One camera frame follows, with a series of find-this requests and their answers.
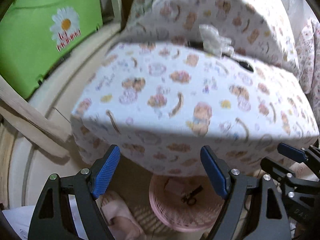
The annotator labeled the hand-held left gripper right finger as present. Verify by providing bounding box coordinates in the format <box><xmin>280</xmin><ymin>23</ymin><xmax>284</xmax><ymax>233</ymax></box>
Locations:
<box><xmin>200</xmin><ymin>145</ymin><xmax>292</xmax><ymax>240</ymax></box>

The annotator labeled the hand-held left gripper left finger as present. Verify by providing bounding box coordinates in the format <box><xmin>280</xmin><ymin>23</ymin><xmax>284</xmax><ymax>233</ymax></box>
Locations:
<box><xmin>27</xmin><ymin>144</ymin><xmax>121</xmax><ymax>240</ymax></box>

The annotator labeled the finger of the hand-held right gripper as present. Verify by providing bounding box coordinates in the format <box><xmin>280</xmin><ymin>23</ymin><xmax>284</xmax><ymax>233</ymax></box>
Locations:
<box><xmin>277</xmin><ymin>142</ymin><xmax>320</xmax><ymax>163</ymax></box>
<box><xmin>260</xmin><ymin>156</ymin><xmax>302</xmax><ymax>182</ymax></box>

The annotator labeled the black and orange wrapper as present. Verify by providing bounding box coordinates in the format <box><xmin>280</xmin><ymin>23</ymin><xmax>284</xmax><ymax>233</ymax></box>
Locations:
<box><xmin>181</xmin><ymin>185</ymin><xmax>203</xmax><ymax>205</ymax></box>

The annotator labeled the pink plastic basket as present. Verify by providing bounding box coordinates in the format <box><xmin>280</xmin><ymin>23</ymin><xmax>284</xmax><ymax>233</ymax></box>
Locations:
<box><xmin>149</xmin><ymin>174</ymin><xmax>227</xmax><ymax>232</ymax></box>

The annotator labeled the pink slipper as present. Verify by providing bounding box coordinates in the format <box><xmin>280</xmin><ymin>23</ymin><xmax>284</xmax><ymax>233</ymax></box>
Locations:
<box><xmin>100</xmin><ymin>191</ymin><xmax>147</xmax><ymax>240</ymax></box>

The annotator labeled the bear print cloth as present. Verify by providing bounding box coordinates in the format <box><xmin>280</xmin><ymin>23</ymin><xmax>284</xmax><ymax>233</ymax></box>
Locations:
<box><xmin>70</xmin><ymin>0</ymin><xmax>320</xmax><ymax>177</ymax></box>

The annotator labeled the wooden beam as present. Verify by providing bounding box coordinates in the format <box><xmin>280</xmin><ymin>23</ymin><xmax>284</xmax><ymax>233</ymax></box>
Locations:
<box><xmin>0</xmin><ymin>76</ymin><xmax>72</xmax><ymax>157</ymax></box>

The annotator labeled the pink patterned cloth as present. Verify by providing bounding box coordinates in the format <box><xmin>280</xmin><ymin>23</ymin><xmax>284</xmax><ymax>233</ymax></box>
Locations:
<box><xmin>295</xmin><ymin>17</ymin><xmax>320</xmax><ymax>102</ymax></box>

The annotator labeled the black and orange round object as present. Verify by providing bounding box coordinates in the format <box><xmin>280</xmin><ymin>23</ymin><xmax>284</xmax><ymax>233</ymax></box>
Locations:
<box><xmin>237</xmin><ymin>59</ymin><xmax>254</xmax><ymax>72</ymax></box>

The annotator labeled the beige cabinet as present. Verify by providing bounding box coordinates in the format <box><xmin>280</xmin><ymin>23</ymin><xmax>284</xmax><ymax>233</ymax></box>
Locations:
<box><xmin>15</xmin><ymin>21</ymin><xmax>125</xmax><ymax>205</ymax></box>

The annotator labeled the white crumpled tissue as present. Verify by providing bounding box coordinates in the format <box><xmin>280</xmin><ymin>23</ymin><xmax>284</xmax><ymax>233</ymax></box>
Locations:
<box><xmin>199</xmin><ymin>24</ymin><xmax>233</xmax><ymax>56</ymax></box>

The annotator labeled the translucent plastic sheet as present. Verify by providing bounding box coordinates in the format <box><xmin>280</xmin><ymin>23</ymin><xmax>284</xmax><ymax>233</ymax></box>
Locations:
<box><xmin>275</xmin><ymin>0</ymin><xmax>312</xmax><ymax>39</ymax></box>

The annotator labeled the green storage box white lid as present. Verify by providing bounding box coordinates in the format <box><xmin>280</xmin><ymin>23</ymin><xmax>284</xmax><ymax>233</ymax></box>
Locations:
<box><xmin>0</xmin><ymin>0</ymin><xmax>103</xmax><ymax>100</ymax></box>

